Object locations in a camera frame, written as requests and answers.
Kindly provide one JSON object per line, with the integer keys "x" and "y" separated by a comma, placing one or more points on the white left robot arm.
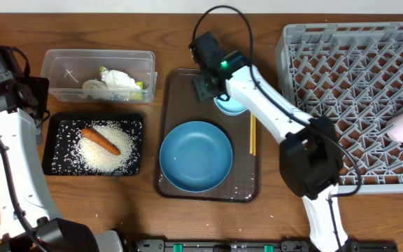
{"x": 29, "y": 218}

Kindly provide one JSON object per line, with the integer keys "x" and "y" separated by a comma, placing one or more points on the dark blue plate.
{"x": 196, "y": 156}

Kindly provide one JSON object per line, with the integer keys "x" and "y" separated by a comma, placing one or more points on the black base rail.
{"x": 158, "y": 245}

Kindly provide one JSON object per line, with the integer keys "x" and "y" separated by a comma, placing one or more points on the yellow snack wrapper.
{"x": 128, "y": 94}

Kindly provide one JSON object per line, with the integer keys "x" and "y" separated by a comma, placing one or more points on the pile of white rice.
{"x": 100, "y": 157}

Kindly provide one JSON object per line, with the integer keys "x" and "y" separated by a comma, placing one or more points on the white tissue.
{"x": 118, "y": 80}

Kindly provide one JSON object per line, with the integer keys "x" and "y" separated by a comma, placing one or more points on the wooden chopstick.
{"x": 255, "y": 137}
{"x": 252, "y": 134}

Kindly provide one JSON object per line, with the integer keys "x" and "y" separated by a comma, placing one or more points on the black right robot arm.
{"x": 310, "y": 155}

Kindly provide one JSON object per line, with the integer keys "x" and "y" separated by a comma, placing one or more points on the orange carrot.
{"x": 100, "y": 140}

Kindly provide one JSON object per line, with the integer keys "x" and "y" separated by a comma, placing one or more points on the dark brown serving tray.
{"x": 242, "y": 184}

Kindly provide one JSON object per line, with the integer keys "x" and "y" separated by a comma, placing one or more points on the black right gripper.
{"x": 201, "y": 92}

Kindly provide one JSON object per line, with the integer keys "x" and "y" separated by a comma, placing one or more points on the black waste tray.
{"x": 47, "y": 147}

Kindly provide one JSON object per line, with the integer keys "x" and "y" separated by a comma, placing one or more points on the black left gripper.
{"x": 38, "y": 86}

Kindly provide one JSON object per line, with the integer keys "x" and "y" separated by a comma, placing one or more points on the clear plastic bin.
{"x": 68, "y": 69}

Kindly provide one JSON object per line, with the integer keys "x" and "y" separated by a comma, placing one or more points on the grey dishwasher rack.
{"x": 353, "y": 74}

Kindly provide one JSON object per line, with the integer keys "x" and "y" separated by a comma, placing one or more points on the light blue bowl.
{"x": 229, "y": 106}

